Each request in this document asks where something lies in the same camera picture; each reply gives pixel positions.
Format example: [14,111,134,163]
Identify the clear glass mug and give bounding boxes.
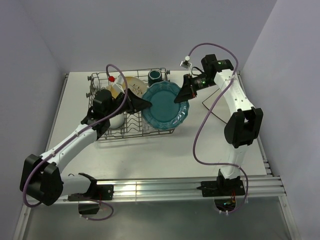
[142,120,153,133]

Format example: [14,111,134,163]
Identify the cream bowl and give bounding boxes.
[106,85,120,99]

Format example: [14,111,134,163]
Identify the grey wire dish rack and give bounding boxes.
[86,67,174,141]

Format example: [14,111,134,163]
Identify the teal green mug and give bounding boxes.
[147,69,164,87]

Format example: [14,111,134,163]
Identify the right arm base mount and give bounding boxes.
[196,180,245,212]

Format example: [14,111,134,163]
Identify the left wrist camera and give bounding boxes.
[108,75,126,94]

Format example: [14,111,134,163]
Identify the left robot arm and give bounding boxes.
[20,89,152,208]

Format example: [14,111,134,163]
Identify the teal scalloped plate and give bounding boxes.
[141,81,190,131]

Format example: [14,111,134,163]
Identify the cream yellow plate leaf motif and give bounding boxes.
[126,76,148,97]

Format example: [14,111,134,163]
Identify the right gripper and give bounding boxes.
[174,74,216,104]

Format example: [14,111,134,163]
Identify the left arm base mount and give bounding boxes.
[67,184,114,218]

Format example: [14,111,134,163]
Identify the aluminium rail frame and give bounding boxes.
[14,87,301,240]

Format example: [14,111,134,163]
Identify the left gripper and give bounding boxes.
[104,88,151,120]

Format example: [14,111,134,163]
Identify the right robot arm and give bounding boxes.
[174,54,264,197]

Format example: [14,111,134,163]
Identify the white bowl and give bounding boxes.
[109,113,125,129]

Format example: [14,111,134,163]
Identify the white square plate black rim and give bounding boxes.
[202,86,231,124]

